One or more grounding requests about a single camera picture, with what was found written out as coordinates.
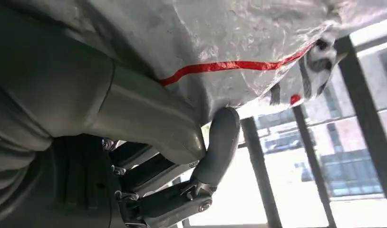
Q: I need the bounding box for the black window frame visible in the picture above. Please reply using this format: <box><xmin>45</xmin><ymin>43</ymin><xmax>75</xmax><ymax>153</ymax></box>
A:
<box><xmin>239</xmin><ymin>29</ymin><xmax>387</xmax><ymax>228</ymax></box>

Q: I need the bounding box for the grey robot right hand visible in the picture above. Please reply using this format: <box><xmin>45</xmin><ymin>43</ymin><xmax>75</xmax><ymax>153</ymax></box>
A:
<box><xmin>0</xmin><ymin>6</ymin><xmax>242</xmax><ymax>228</ymax></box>

